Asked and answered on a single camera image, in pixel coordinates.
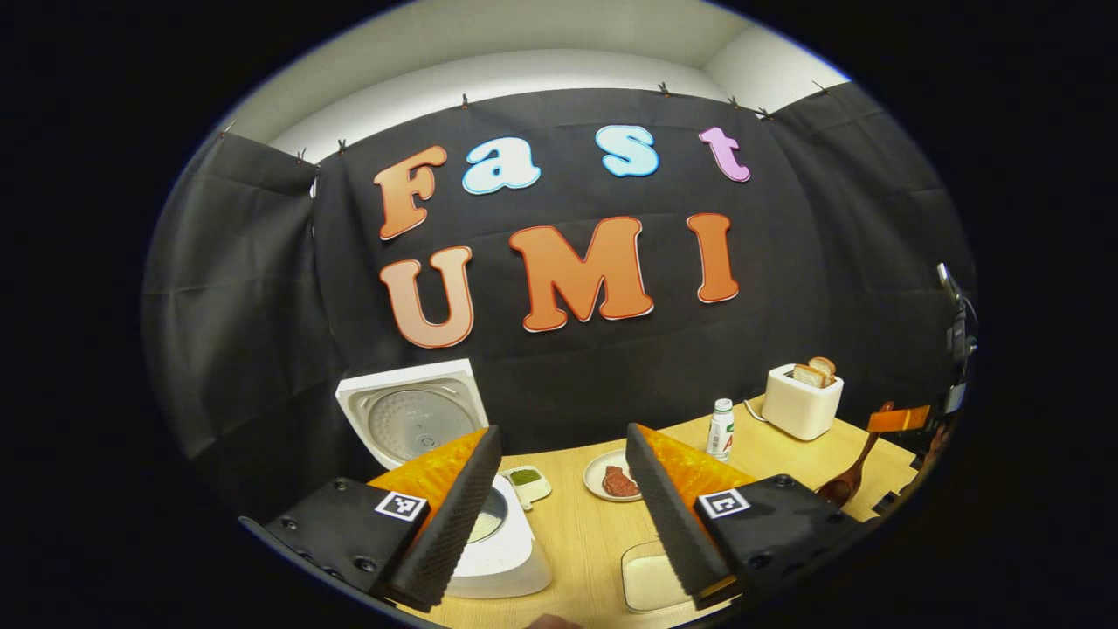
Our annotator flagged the white rice cooker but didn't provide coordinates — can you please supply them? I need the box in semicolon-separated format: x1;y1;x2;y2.
336;358;553;599

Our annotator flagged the black backdrop cloth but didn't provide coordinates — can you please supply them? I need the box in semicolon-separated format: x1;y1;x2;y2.
144;83;975;516

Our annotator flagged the small white green sauce dish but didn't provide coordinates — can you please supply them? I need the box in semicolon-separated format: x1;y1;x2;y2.
500;466;553;512

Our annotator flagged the round white plate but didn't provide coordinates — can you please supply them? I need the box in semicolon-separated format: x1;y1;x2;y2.
583;449;643;503

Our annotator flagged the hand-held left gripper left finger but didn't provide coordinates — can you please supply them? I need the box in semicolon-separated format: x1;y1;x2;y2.
238;425;503;612

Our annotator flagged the white drink bottle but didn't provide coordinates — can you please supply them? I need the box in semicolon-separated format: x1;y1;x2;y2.
706;398;736;462

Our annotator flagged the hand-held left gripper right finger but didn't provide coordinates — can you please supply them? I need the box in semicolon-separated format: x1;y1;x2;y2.
625;423;874;611

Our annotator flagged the white toaster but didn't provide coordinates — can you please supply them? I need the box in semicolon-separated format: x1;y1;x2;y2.
762;356;845;441

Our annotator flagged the clear glass rice container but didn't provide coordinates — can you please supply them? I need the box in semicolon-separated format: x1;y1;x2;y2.
620;540;700;612

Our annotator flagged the wooden spoon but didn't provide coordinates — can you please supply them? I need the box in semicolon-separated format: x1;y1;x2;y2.
817;402;896;508

